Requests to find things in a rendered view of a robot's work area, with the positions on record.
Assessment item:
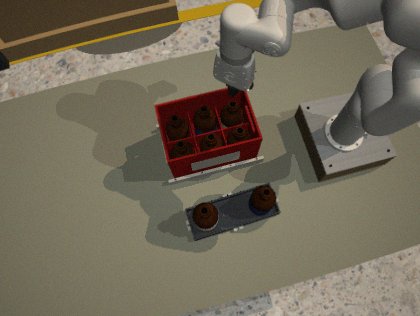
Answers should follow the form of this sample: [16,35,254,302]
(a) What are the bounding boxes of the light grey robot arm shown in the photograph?
[215,0,420,152]

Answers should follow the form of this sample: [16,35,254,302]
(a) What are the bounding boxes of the brown bottle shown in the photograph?
[166,114,191,142]
[226,126,251,145]
[192,202,218,232]
[193,105,217,135]
[171,140,195,159]
[220,100,244,129]
[249,185,276,216]
[200,133,224,152]

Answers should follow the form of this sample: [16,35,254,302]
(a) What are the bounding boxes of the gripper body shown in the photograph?
[213,49,256,91]

